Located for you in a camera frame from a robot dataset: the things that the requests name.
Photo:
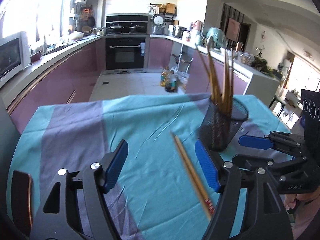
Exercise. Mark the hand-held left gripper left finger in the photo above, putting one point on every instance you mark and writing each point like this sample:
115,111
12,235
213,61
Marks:
115,165

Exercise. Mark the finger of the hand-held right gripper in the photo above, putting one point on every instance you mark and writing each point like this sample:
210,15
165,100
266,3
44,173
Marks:
255,142
247,162

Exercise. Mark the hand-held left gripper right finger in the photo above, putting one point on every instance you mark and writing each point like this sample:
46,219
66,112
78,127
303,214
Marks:
206,165

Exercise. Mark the red floral end chopstick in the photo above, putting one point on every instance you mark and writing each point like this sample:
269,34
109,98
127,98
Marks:
191,170

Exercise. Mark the black mesh utensil holder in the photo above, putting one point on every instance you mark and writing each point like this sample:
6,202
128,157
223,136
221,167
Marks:
220,130

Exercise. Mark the person's right forearm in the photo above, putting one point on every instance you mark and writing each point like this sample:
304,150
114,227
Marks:
306,222

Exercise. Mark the person's right hand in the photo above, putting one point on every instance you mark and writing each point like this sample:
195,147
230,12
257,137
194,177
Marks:
291,201

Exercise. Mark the teal and purple tablecloth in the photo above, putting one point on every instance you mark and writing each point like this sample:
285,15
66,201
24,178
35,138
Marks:
75,130

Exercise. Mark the green potted plant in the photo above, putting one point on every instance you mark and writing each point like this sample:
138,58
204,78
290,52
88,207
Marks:
265,63

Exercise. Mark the clear plastic bag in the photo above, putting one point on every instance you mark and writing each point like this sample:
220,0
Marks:
183,80

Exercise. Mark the dark wooden chair back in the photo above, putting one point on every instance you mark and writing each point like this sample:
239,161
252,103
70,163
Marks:
22,200

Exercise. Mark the purple kitchen cabinets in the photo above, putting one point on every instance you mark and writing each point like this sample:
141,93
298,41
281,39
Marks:
62,75

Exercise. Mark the dark wooden door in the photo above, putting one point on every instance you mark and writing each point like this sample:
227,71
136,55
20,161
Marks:
246,35

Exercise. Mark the black built-in oven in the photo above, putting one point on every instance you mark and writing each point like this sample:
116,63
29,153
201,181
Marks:
125,55

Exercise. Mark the teal covered appliance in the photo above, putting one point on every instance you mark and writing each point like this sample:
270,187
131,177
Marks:
216,37

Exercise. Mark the pink thermos jug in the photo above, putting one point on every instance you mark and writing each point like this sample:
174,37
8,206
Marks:
197,27

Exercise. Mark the steel cooking pot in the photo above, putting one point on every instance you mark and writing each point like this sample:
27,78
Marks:
179,32

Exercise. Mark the steel kettle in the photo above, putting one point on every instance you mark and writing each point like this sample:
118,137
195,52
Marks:
100,31

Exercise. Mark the white bowl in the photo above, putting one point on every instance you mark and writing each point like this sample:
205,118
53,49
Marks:
76,36

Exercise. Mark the black cooktop unit with pans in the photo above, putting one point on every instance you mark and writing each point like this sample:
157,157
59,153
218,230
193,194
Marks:
127,21

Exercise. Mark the hanging black wok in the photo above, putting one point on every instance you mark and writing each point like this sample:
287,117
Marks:
91,22

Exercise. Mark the silver rice cooker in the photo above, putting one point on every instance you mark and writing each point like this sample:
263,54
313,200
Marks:
159,25

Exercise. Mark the white microwave oven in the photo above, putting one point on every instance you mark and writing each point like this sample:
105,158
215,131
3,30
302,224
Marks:
12,55

